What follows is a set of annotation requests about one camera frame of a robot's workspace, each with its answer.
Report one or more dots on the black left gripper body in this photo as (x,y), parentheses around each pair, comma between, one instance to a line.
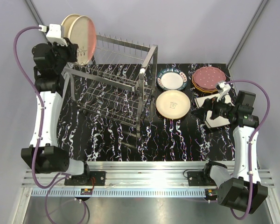
(63,54)

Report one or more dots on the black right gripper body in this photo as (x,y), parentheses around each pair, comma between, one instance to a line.
(219,108)

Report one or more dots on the orange dotted plate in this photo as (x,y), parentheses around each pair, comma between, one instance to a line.
(205,91)

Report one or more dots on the white round plate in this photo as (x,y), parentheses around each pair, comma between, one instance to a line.
(173,104)

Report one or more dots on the pink dotted plate front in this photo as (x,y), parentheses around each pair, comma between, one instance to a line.
(200,87)

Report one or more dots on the pink dotted plate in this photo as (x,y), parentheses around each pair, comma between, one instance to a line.
(208,77)
(200,87)

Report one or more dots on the cream pink round plate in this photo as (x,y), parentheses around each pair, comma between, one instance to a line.
(82,32)

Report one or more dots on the white plate teal rim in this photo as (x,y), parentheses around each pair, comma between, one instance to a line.
(172,79)

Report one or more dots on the cream square plate black rim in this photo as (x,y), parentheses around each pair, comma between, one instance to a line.
(216,126)

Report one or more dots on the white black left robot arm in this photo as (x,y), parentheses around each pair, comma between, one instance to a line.
(43,155)

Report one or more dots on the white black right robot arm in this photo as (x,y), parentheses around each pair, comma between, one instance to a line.
(242,190)

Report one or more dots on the stainless steel dish rack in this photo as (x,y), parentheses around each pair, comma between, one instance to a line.
(117,82)

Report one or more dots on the cream round plate rear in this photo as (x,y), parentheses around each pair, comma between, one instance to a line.
(67,22)

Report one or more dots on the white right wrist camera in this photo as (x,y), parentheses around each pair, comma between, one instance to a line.
(223,89)

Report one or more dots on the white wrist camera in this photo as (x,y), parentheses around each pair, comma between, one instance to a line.
(54,34)
(223,89)

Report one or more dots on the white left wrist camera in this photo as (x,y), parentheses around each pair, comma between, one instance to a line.
(54,34)

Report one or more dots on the aluminium frame post left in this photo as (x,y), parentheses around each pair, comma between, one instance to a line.
(53,50)

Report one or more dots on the aluminium frame post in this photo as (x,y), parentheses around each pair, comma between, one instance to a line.
(259,11)
(53,50)

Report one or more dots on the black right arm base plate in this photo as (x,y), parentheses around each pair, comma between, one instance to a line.
(198,179)

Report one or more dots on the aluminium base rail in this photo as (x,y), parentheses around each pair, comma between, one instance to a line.
(142,174)

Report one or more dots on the slotted cable duct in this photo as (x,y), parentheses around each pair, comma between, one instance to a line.
(128,192)

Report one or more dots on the aluminium frame post right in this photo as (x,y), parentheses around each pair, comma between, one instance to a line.
(259,11)

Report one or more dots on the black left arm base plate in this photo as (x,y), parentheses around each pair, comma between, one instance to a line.
(93,177)

